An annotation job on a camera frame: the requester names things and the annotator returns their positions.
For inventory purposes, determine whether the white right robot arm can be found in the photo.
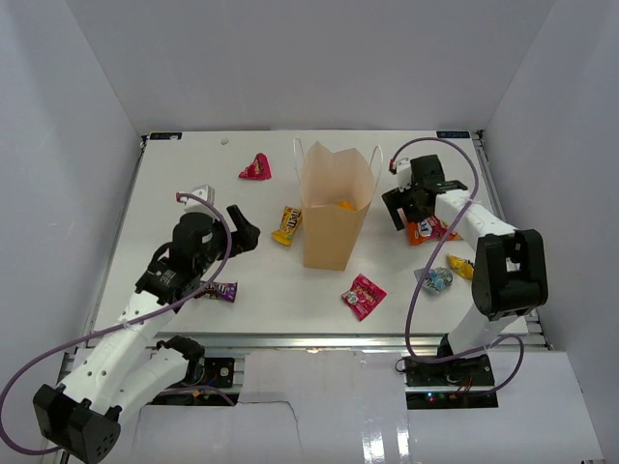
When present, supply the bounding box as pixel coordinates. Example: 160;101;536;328
382;155;548;386

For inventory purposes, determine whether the silver blue snack packet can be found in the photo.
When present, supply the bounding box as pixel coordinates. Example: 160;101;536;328
414;267;454;295

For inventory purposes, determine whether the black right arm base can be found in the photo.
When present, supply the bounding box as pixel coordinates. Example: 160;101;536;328
395;355;498;411

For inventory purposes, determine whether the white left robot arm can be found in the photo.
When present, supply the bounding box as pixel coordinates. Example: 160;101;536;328
33;204;260;463

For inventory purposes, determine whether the yellow M&M's packet right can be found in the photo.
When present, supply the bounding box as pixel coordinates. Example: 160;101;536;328
446;254;474;280

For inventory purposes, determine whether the orange white snack bag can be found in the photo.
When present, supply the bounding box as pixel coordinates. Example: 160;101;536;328
406;217;449;247

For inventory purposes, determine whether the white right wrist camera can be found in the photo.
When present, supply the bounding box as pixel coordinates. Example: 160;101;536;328
389;157;412;191

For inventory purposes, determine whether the brown purple M&M's packet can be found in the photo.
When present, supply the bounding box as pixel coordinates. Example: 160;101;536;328
194;282;238;303

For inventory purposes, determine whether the blue label right corner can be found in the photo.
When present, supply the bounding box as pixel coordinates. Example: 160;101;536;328
436;130;471;139

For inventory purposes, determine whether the brown paper bag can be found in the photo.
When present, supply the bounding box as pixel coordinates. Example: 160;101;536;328
293;138;384;271

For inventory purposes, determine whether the blue label left corner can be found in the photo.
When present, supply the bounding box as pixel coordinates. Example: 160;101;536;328
149;131;183;141

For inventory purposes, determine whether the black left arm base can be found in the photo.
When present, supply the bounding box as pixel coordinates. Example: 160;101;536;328
169;358;236;389

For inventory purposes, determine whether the orange mango gummy bag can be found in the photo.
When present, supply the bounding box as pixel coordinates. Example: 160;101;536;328
338;200;356;211

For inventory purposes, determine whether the yellow m&m's packet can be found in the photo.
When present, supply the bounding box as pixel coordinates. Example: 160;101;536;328
446;254;474;280
271;206;303;247

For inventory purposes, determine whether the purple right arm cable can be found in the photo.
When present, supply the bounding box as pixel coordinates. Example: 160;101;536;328
389;136;526;400

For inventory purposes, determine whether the red heart candy packet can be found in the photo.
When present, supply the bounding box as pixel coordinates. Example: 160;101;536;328
239;153;272;181

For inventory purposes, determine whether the blue label corner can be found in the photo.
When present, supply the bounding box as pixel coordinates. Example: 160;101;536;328
149;131;183;141
436;130;471;139

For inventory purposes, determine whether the pink candy packet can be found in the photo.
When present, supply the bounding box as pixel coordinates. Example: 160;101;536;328
341;274;387;321

